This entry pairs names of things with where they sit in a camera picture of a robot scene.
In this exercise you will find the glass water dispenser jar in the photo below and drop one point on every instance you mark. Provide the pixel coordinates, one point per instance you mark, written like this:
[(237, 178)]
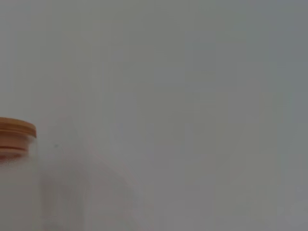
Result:
[(19, 192)]

